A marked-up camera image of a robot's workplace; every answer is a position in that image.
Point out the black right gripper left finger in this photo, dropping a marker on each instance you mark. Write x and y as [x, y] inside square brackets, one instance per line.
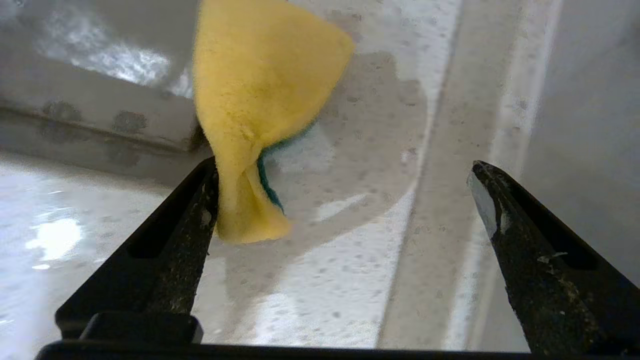
[160, 270]

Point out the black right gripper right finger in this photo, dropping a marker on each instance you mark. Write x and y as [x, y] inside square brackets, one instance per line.
[555, 290]

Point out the yellow sponge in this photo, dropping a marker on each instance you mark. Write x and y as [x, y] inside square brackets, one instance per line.
[260, 90]

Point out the stainless steel sink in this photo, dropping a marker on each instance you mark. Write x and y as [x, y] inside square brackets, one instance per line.
[90, 90]

